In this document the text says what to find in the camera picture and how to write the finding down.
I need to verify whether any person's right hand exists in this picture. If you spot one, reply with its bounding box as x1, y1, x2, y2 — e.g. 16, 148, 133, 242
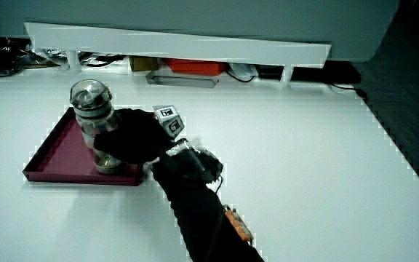
93, 104, 186, 165

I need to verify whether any clear bottle with metal base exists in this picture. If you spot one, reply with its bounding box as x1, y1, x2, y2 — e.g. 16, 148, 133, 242
68, 79, 127, 175

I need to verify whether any grey flat tray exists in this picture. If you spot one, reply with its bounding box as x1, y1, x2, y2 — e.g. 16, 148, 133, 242
145, 71, 220, 90

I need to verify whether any brown cardboard box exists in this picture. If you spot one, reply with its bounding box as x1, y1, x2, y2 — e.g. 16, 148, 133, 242
128, 55, 160, 73

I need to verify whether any maroon tray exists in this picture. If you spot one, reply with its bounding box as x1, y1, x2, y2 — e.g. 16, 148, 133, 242
22, 106, 145, 188

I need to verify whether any orange box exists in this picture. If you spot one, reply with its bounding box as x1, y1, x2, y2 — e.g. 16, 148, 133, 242
164, 57, 229, 77

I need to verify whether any white desk shelf riser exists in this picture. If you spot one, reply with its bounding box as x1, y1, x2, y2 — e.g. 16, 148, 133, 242
23, 22, 332, 83

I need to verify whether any white plastic bag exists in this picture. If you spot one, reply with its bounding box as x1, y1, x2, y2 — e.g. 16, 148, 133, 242
227, 62, 260, 82

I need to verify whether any black cable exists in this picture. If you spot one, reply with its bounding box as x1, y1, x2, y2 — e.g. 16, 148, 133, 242
81, 54, 127, 69
327, 82, 370, 106

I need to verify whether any orange forearm sensor strap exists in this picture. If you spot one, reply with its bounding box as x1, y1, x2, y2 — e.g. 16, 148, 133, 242
223, 206, 255, 243

